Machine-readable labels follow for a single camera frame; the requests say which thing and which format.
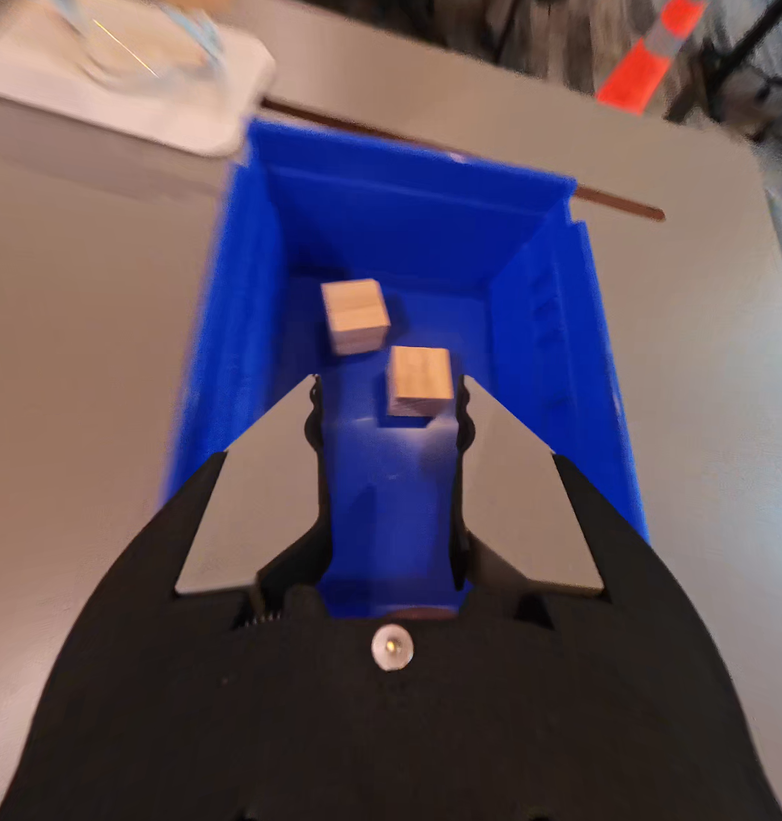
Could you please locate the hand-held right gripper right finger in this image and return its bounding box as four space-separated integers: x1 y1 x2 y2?
452 374 605 594

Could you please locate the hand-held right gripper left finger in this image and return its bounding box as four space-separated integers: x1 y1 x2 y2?
175 374 334 594

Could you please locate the blue-striped wooden cube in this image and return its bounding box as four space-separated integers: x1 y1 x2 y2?
320 278 392 355
386 346 455 418

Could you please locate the blue plastic bin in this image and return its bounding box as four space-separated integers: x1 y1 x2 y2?
163 117 652 620

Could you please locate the white stand base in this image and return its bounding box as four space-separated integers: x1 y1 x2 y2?
0 0 278 158

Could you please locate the red orange object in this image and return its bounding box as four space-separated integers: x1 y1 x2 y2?
595 0 709 116

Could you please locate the dark desk frame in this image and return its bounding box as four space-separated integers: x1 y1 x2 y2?
667 0 782 139

